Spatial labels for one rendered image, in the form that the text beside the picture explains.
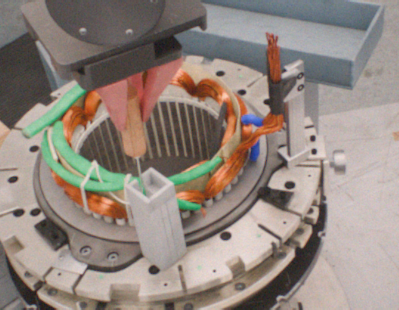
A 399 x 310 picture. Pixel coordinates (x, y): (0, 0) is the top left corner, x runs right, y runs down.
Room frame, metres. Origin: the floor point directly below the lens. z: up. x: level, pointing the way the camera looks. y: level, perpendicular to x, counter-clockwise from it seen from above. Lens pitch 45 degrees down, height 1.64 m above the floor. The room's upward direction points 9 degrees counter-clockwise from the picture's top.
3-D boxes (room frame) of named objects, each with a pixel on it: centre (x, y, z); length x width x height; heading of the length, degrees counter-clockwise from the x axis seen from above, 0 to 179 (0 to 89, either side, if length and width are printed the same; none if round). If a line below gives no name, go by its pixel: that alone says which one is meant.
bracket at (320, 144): (0.53, -0.11, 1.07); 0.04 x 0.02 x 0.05; 172
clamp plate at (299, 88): (0.51, -0.08, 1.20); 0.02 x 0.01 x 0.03; 116
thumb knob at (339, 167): (0.53, -0.13, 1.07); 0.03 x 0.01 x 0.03; 172
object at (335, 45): (0.80, -0.11, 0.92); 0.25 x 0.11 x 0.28; 58
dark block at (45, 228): (0.47, 0.14, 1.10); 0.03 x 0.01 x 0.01; 33
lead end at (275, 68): (0.49, -0.07, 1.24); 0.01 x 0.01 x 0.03
